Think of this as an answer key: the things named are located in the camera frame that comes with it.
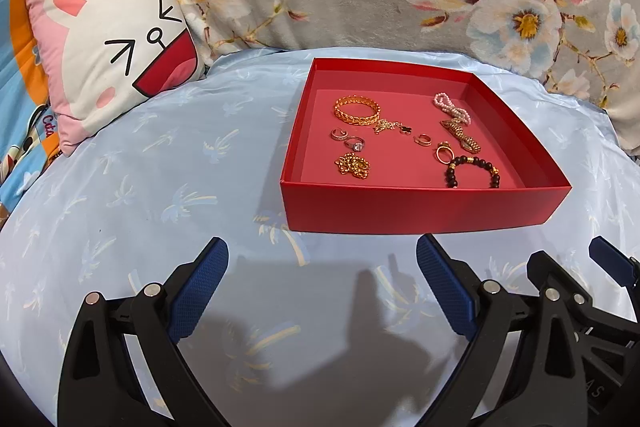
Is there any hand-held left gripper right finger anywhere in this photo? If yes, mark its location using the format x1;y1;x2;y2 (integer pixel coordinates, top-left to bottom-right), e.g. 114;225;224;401
416;234;592;427

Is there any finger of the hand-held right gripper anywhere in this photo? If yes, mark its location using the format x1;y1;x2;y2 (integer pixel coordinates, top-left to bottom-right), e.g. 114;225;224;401
527;249;601;316
588;236;640;294

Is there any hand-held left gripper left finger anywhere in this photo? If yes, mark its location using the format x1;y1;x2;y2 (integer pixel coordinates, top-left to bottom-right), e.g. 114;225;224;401
57;237;230;427

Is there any red cardboard box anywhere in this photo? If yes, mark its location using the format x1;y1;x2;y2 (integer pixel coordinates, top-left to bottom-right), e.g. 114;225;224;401
279;58;572;236

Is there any dark bead bracelet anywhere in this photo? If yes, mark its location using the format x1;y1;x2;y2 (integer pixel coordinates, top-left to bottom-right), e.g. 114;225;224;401
444;155;501;190

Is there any gold watch-band bracelet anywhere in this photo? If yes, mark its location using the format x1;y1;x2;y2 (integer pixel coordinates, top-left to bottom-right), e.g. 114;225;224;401
440;118;482;153

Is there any chunky gold chain necklace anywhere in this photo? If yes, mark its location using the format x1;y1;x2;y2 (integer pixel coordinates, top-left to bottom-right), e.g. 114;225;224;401
334;153;372;180

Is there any black clover gold necklace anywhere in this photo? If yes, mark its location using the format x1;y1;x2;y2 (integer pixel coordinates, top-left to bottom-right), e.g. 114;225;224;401
372;119;414;136

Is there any light blue palm-print sheet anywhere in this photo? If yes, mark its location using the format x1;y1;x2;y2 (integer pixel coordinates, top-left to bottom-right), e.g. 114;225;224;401
0;47;640;427

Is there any cartoon rabbit pillow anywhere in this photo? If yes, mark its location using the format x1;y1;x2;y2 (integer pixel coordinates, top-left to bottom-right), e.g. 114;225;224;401
26;0;207;158

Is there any colourful cartoon blanket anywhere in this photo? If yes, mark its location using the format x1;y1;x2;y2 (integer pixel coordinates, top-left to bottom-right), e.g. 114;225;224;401
0;0;108;223

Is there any pink pearl bracelet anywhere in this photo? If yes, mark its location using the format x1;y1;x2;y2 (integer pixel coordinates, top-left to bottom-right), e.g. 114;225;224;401
434;93;472;126

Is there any gold chain-link bangle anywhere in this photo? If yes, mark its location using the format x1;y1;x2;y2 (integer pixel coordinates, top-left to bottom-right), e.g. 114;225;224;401
333;95;383;126

